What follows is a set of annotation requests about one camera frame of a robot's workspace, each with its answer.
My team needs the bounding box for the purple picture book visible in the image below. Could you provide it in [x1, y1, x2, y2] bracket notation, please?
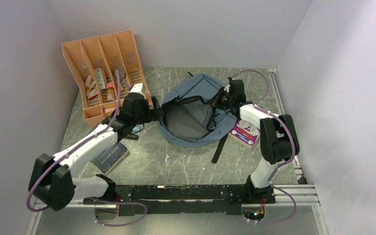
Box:
[229, 120, 260, 149]

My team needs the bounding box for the blue grey student backpack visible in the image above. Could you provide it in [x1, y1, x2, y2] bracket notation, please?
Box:
[160, 73, 238, 164]

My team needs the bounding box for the red white small box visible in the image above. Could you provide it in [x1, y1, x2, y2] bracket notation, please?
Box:
[86, 89, 98, 100]

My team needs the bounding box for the black mounting base rail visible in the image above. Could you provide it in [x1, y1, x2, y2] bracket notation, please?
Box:
[83, 183, 276, 216]

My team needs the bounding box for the blue correction tape dispenser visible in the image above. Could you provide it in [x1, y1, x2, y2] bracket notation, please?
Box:
[132, 125, 144, 133]

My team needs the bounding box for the grey round jar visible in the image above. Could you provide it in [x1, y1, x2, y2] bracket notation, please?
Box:
[113, 68, 126, 79]

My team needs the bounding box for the pink capped glue bottle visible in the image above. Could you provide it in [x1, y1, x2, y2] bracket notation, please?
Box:
[106, 82, 116, 102]

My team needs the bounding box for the dark blue hardcover book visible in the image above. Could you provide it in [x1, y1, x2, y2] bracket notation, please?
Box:
[91, 142, 130, 174]

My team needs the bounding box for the peach plastic file organizer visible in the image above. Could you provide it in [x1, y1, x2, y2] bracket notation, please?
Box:
[62, 30, 146, 127]

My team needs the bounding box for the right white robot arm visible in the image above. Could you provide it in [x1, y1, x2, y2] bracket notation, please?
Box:
[218, 78, 300, 203]

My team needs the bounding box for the tall white carton box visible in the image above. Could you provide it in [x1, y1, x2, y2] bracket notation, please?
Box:
[94, 68, 108, 90]

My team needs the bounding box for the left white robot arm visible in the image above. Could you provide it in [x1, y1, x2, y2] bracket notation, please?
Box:
[26, 92, 163, 212]

